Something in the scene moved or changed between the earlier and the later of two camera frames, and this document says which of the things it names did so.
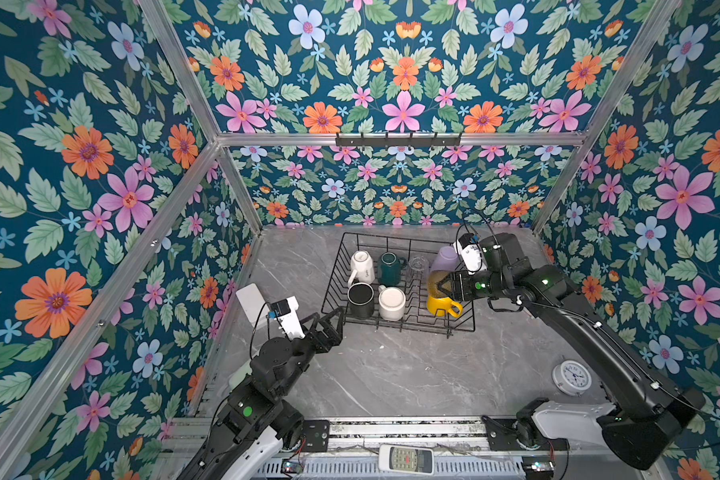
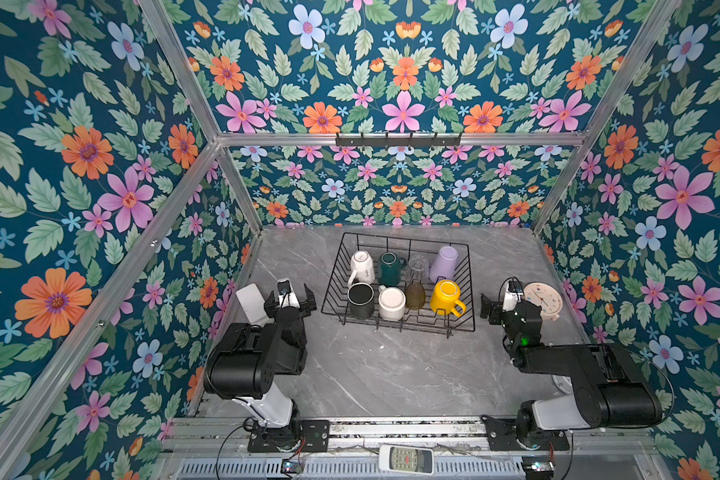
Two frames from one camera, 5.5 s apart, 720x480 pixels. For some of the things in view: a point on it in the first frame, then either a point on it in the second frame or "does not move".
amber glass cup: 434,277 → 415,295
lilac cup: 446,259 does not move
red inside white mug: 391,303 does not move
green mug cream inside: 389,269 does not move
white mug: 362,271 does not move
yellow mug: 442,306 does not move
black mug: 360,296 does not move
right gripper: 466,295 → 497,311
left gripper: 334,340 → 308,306
